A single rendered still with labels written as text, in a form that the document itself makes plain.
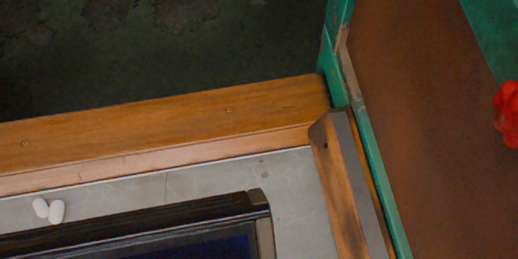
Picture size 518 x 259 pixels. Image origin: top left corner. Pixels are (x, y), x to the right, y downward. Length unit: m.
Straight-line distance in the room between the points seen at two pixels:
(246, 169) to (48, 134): 0.31
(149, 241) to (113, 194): 0.43
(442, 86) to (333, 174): 0.28
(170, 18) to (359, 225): 1.37
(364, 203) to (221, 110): 0.29
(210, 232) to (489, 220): 0.23
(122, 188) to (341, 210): 0.33
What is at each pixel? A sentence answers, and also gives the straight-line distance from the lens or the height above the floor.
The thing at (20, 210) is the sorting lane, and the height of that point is 0.74.
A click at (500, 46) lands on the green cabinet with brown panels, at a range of 0.41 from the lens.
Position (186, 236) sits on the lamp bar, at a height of 1.11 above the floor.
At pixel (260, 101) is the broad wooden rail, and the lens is 0.90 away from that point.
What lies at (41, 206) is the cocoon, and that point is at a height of 0.76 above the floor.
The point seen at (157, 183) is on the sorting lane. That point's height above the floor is 0.74.
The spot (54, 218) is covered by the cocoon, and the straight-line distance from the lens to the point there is 0.88.
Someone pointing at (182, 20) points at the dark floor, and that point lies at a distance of 1.96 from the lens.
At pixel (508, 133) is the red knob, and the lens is 0.38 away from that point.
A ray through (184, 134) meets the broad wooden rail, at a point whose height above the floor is 0.76.
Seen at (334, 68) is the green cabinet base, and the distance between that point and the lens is 0.86.
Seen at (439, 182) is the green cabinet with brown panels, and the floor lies 1.03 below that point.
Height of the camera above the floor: 1.55
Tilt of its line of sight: 62 degrees down
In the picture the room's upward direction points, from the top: straight up
